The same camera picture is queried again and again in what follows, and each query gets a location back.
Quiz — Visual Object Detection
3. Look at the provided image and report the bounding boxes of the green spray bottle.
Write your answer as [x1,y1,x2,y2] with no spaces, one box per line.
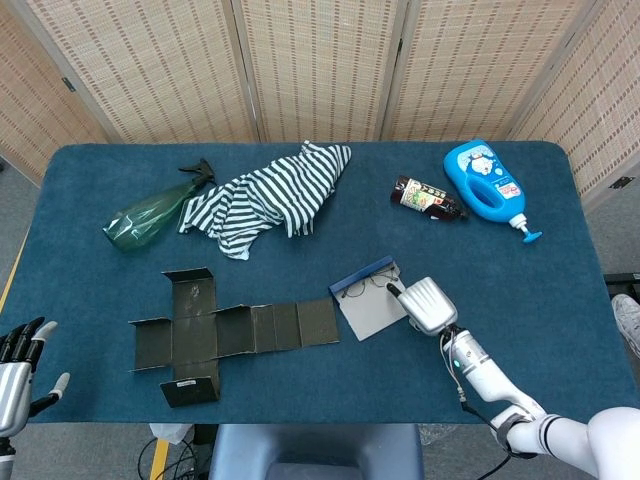
[101,158,217,254]

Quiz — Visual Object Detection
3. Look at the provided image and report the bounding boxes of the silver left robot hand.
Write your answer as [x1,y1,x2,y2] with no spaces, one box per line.
[0,316,71,439]

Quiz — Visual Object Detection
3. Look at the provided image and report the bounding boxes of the black unfolded cardboard box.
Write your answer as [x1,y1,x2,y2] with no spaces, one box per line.
[127,267,341,409]

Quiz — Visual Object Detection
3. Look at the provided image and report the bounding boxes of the clear plastic wrap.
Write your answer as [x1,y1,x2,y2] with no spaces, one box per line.
[418,423,454,447]

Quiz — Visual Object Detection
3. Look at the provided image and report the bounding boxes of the grey and blue notebook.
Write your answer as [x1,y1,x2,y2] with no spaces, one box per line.
[328,254,409,343]

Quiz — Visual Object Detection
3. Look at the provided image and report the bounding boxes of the striped black and white cloth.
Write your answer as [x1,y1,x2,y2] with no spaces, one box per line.
[177,140,353,262]

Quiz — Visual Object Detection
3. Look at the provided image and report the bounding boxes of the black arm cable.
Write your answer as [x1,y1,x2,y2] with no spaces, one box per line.
[458,397,516,480]

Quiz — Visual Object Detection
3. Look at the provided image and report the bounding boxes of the blue table cloth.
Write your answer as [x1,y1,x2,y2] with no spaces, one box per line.
[0,141,636,425]

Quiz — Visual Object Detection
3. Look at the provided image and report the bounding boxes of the blue pump bottle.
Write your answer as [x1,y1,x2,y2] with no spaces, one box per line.
[442,138,544,245]

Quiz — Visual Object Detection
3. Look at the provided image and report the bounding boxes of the white sneaker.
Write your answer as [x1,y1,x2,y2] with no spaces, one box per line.
[610,293,640,357]

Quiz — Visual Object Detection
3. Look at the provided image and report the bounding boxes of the blue-grey chair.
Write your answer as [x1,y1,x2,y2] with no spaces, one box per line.
[208,423,425,480]

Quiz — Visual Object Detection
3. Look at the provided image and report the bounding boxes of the black floor cables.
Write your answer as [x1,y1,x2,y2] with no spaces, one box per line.
[137,433,211,480]

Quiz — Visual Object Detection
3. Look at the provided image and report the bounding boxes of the white plastic bag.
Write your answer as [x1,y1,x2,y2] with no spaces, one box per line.
[148,422,192,446]

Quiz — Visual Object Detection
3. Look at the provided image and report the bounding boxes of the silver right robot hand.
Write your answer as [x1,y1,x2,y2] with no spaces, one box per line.
[385,276,459,335]

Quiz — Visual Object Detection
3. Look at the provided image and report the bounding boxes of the black-framed eyeglasses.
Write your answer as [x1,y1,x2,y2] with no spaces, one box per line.
[342,267,401,301]

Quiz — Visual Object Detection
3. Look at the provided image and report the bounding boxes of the woven folding screen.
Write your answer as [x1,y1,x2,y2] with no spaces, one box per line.
[0,0,640,201]

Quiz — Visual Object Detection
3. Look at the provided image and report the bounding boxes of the brown labelled bottle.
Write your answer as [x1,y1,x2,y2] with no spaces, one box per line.
[389,174,470,223]

